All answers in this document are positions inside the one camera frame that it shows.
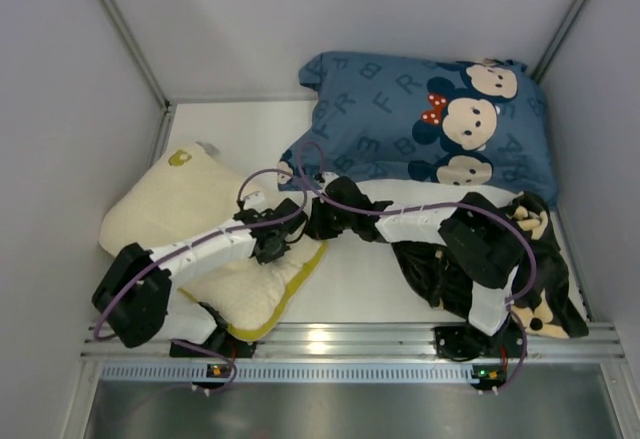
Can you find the right aluminium frame post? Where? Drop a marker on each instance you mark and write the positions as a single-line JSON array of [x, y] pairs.
[[559, 37]]

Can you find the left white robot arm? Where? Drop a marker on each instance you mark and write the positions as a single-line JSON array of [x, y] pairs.
[[139, 298]]

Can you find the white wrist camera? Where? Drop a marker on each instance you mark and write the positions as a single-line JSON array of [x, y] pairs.
[[324, 178], [255, 200]]

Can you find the left aluminium frame post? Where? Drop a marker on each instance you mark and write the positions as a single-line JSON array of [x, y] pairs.
[[123, 30]]

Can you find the aluminium mounting rail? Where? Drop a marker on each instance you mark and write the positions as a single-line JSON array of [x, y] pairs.
[[411, 342]]

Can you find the white pillow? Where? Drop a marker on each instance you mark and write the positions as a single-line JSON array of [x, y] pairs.
[[185, 193]]

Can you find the perforated cable duct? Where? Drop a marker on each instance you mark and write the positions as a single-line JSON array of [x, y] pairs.
[[294, 373]]

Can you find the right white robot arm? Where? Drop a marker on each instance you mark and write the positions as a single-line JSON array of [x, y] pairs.
[[465, 251]]

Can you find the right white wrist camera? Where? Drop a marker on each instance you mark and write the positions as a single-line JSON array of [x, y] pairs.
[[324, 178]]

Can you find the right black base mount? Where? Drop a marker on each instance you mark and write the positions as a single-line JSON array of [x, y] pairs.
[[462, 342]]

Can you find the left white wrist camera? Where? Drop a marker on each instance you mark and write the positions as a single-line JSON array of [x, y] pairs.
[[255, 200]]

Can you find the aluminium frame post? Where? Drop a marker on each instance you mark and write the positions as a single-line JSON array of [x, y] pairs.
[[559, 37], [123, 30]]

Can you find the black floral plush pillowcase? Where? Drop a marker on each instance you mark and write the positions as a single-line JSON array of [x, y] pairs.
[[546, 310]]

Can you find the blue cartoon print pillow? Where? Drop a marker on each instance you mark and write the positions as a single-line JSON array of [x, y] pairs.
[[459, 123]]

